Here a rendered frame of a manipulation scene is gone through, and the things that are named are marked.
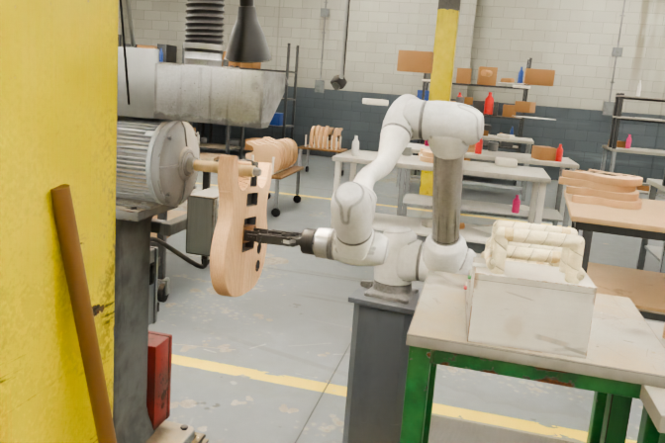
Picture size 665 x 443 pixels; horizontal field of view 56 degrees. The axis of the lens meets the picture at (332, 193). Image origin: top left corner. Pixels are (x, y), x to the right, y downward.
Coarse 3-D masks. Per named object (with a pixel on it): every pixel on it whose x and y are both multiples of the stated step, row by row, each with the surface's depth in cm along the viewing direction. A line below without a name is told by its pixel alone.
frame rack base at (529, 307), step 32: (480, 288) 145; (512, 288) 144; (544, 288) 142; (576, 288) 141; (480, 320) 146; (512, 320) 145; (544, 320) 143; (576, 320) 142; (544, 352) 144; (576, 352) 143
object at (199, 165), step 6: (198, 162) 178; (204, 162) 178; (210, 162) 177; (216, 162) 177; (198, 168) 178; (204, 168) 177; (210, 168) 177; (216, 168) 176; (240, 168) 175; (246, 168) 174; (252, 168) 174; (240, 174) 175; (246, 174) 175; (252, 174) 175
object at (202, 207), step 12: (204, 192) 209; (216, 192) 210; (192, 204) 203; (204, 204) 202; (216, 204) 202; (192, 216) 203; (204, 216) 202; (216, 216) 203; (192, 228) 204; (204, 228) 203; (156, 240) 205; (192, 240) 205; (204, 240) 204; (180, 252) 208; (192, 252) 205; (204, 252) 204; (192, 264) 209; (204, 264) 209
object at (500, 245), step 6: (498, 234) 144; (498, 240) 144; (504, 240) 143; (498, 246) 144; (504, 246) 144; (498, 252) 144; (504, 252) 144; (498, 258) 144; (504, 258) 144; (498, 264) 144; (504, 264) 145; (492, 270) 145; (498, 270) 145; (504, 270) 145
